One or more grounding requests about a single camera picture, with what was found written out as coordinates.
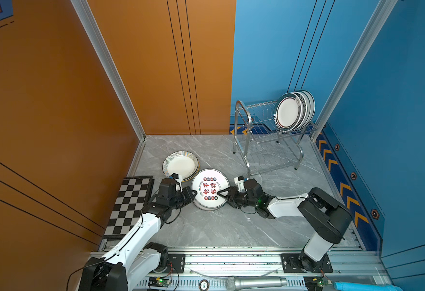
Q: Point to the white deep plate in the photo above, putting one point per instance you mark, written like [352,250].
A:
[180,162]

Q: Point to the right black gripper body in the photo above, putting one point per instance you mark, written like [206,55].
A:
[241,199]

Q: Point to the green circuit board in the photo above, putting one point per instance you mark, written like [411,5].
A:
[159,283]

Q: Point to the aluminium rail frame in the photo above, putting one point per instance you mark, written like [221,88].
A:
[216,265]

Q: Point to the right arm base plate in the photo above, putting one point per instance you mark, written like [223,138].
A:
[289,262]

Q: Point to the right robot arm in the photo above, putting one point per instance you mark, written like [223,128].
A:
[328,217]

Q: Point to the round black white sticker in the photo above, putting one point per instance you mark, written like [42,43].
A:
[204,285]

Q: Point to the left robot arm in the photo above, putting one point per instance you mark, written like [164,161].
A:
[134,257]

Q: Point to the white red patterned plate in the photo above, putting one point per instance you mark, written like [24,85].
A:
[209,203]

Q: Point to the light blue cylinder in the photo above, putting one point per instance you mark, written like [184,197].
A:
[343,286]

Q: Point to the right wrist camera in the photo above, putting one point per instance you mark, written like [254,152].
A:
[239,180]

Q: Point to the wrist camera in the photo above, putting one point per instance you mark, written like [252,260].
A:
[178,178]
[239,180]

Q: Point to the green rimmed text plate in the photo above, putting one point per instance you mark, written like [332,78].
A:
[288,114]

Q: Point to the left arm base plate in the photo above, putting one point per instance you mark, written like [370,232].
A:
[178,262]

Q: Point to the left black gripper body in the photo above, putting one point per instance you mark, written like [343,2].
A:
[178,202]

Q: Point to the silver wire dish rack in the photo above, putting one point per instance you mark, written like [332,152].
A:
[260,144]

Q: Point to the black white chessboard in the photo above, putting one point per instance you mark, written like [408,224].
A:
[133,196]

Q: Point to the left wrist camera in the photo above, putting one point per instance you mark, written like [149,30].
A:
[178,178]

